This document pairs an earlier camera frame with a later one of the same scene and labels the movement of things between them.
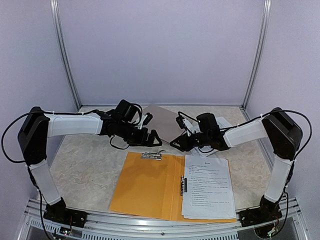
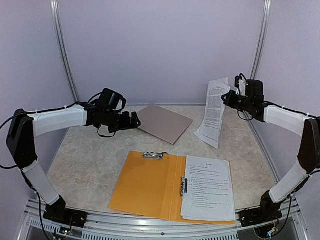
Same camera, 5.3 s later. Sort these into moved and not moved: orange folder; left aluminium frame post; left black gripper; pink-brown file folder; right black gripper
Moved: left black gripper; right black gripper
Not moved: orange folder; pink-brown file folder; left aluminium frame post
